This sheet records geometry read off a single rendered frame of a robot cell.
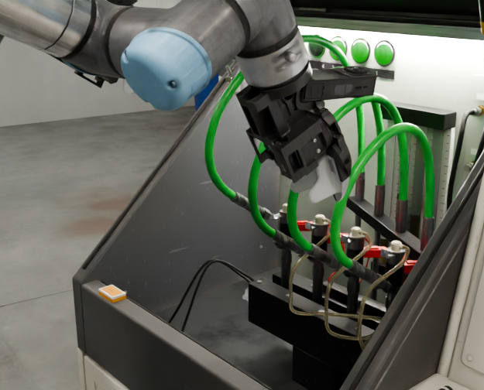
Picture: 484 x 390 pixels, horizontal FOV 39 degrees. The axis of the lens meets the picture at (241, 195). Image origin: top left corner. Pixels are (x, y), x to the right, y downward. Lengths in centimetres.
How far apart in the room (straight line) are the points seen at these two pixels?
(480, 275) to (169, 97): 55
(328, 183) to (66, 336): 245
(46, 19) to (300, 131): 29
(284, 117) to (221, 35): 16
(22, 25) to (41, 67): 697
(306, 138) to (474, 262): 36
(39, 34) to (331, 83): 32
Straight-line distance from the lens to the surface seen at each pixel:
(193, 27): 65
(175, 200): 147
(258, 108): 75
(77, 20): 71
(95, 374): 146
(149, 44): 64
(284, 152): 77
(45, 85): 769
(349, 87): 82
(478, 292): 102
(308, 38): 120
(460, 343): 105
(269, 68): 73
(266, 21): 71
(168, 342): 117
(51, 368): 299
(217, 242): 157
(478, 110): 127
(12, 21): 69
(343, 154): 82
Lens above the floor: 153
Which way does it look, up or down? 18 degrees down
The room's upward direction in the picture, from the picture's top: straight up
